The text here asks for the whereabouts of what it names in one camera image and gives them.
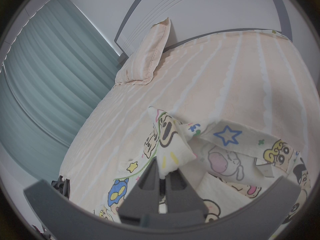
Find blue-green curtain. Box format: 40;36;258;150
0;0;121;161

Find black garment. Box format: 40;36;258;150
51;175;72;200

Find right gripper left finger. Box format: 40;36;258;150
117;158;161;225

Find cream striped pillow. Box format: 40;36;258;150
114;18;172;86

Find bed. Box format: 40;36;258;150
59;0;320;224

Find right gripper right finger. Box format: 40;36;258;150
165;169;209;222

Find white printed pyjama top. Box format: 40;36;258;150
94;106;313;224

